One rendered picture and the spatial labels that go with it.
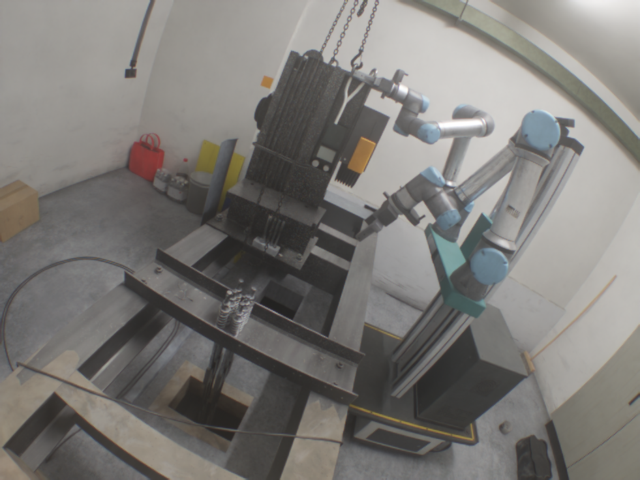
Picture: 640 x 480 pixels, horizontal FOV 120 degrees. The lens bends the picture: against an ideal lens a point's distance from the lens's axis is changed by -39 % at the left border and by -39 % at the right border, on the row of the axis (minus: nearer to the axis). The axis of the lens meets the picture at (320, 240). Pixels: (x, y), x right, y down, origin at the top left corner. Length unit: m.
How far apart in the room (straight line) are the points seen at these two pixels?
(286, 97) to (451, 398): 1.67
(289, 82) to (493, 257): 1.20
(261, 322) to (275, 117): 0.99
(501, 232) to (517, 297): 2.50
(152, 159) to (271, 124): 2.04
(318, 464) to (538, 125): 1.11
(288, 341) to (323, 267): 0.69
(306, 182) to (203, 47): 2.04
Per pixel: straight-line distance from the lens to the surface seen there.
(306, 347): 1.15
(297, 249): 1.60
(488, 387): 1.59
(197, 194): 2.92
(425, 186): 0.95
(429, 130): 1.15
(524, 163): 0.92
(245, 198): 1.44
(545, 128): 0.91
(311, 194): 1.60
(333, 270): 1.72
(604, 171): 3.47
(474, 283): 1.09
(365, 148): 1.42
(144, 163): 3.51
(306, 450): 0.95
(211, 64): 3.13
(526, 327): 3.72
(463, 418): 1.77
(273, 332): 1.15
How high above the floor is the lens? 1.49
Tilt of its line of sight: 27 degrees down
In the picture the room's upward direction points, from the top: 25 degrees clockwise
